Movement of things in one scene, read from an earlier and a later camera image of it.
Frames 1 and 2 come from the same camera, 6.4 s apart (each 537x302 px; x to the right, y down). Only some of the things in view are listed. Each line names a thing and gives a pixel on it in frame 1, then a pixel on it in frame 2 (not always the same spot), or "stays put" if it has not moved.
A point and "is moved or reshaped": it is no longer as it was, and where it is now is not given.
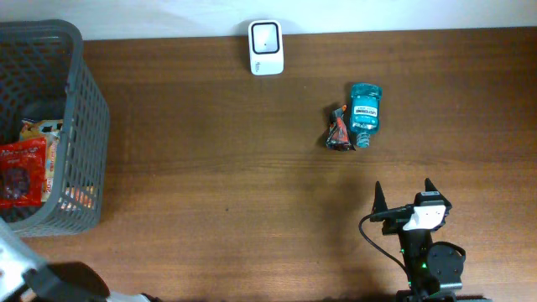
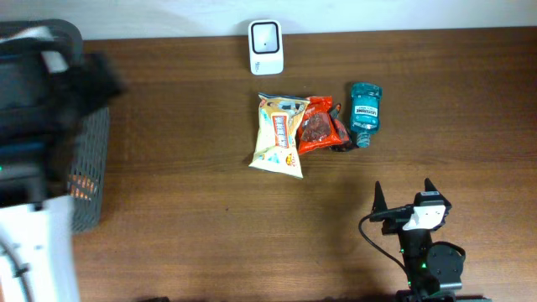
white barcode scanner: (266, 42) stays put
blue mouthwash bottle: (365, 111) stays put
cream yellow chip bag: (51, 131) is moved or reshaped
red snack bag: (23, 168) is moved or reshaped
